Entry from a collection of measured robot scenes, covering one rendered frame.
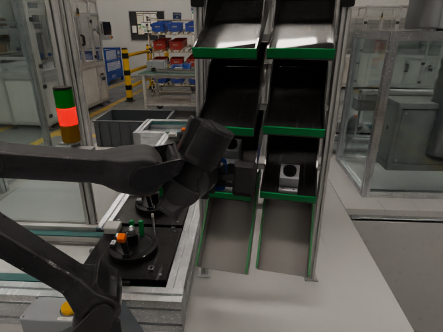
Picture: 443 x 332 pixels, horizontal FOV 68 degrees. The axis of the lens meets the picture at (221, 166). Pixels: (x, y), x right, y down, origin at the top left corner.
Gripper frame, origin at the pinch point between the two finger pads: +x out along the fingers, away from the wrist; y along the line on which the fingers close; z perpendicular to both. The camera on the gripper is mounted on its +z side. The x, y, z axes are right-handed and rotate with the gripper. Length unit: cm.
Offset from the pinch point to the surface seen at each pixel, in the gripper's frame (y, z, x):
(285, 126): -12.9, 8.9, 14.6
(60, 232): 57, -31, 28
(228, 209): 0.9, -15.1, 25.0
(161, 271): 16.1, -31.3, 15.5
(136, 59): 537, 173, 1005
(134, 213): 37, -25, 40
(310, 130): -18.1, 8.6, 11.3
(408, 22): -60, 57, 111
